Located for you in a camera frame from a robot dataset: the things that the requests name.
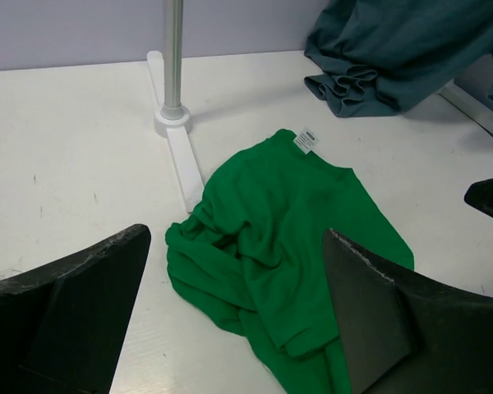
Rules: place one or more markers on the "teal t shirt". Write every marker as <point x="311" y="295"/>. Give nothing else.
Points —
<point x="379" y="58"/>

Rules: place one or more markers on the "white metal clothes rack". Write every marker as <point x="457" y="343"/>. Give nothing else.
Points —
<point x="172" y="120"/>

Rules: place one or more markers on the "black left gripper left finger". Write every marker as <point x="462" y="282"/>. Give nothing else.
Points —
<point x="63" y="324"/>

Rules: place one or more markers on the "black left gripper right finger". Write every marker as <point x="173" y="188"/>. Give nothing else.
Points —
<point x="402" y="332"/>

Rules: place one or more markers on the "green t shirt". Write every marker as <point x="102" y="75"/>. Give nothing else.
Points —
<point x="250" y="256"/>

